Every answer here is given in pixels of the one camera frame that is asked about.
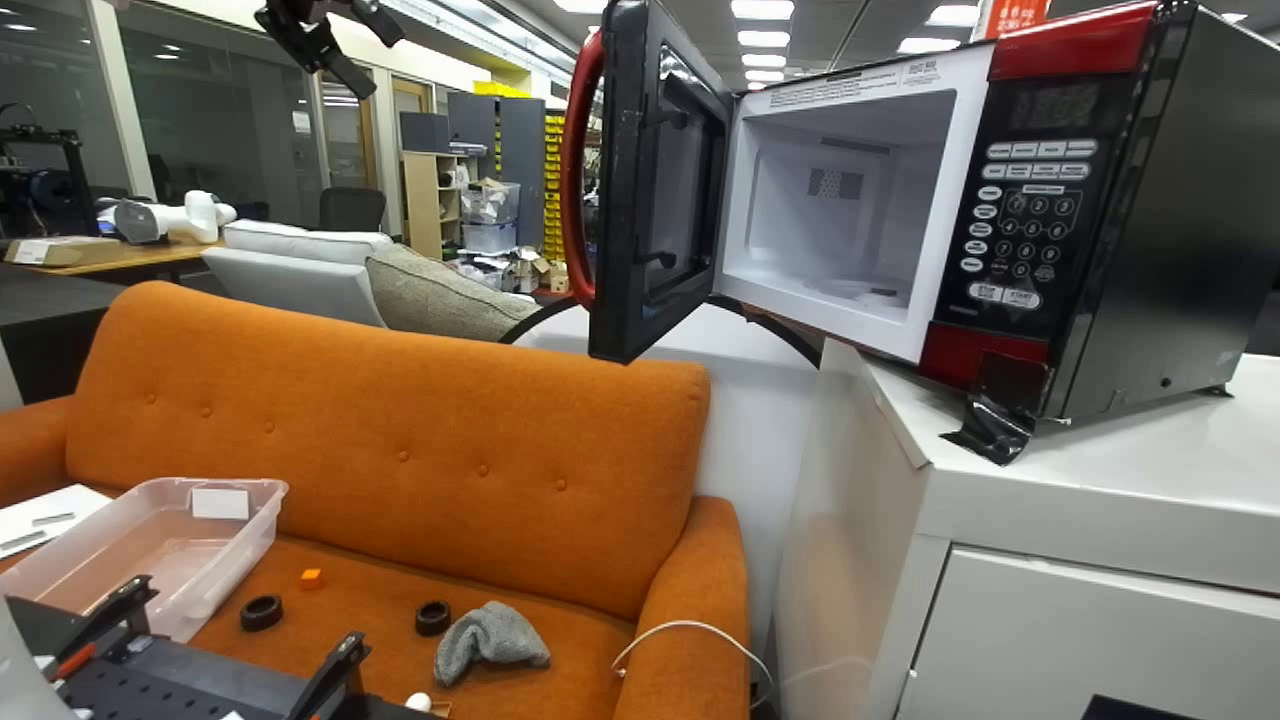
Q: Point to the red bottle white print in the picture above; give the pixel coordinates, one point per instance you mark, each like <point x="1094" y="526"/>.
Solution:
<point x="1015" y="18"/>

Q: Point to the wooden shelf unit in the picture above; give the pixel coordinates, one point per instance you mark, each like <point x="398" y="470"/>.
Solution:
<point x="424" y="203"/>

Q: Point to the dark grey cabinet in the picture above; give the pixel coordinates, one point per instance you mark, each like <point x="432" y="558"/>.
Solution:
<point x="512" y="162"/>

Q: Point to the white device on desk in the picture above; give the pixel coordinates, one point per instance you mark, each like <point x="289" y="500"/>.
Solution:
<point x="165" y="217"/>

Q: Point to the yellow black striped pillar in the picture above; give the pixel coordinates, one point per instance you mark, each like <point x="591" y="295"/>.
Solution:
<point x="555" y="184"/>

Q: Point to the ceiling light panel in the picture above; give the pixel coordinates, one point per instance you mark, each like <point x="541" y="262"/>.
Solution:
<point x="760" y="11"/>
<point x="953" y="12"/>
<point x="760" y="39"/>

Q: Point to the black clamp lever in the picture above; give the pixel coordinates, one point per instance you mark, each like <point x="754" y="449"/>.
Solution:
<point x="334" y="665"/>

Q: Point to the small white knob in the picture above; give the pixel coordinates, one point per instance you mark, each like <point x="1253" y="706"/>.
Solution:
<point x="417" y="702"/>

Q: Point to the grey fabric cushion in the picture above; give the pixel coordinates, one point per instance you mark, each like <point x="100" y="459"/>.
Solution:
<point x="440" y="300"/>

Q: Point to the clear plastic box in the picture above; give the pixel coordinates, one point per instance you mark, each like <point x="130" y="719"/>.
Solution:
<point x="135" y="546"/>

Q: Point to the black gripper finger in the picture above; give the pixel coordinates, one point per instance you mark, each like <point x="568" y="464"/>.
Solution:
<point x="383" y="21"/>
<point x="355" y="68"/>

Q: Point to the red black microwave oven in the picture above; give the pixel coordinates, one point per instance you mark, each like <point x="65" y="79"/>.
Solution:
<point x="1173" y="203"/>

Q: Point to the black perforated mount plate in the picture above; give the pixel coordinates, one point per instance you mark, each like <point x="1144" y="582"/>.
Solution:
<point x="174" y="684"/>

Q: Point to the black equipment rack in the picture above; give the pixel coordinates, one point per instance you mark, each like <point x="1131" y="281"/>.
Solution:
<point x="43" y="184"/>

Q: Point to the wooden desk with papers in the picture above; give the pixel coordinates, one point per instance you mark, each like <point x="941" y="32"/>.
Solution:
<point x="123" y="257"/>

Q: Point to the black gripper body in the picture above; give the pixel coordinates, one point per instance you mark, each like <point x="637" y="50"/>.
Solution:
<point x="306" y="26"/>

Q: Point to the white sofa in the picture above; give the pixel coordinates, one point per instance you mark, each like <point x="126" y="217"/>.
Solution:
<point x="293" y="275"/>

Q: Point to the wooden framed door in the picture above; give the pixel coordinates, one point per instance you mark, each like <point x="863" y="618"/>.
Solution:
<point x="345" y="135"/>

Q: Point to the grey cloth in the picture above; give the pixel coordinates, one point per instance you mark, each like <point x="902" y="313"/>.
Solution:
<point x="492" y="635"/>

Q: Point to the orange fabric couch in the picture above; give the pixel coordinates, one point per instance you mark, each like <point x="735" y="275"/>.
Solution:
<point x="401" y="441"/>

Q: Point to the white paper sheet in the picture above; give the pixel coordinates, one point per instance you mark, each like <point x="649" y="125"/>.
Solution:
<point x="53" y="512"/>

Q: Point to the small orange cap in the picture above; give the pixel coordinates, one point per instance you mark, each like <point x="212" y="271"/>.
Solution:
<point x="311" y="578"/>

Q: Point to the black office chair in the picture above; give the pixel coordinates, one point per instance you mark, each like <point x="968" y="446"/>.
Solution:
<point x="348" y="209"/>

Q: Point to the white cabinet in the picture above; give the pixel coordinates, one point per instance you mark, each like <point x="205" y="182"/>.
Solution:
<point x="1064" y="504"/>

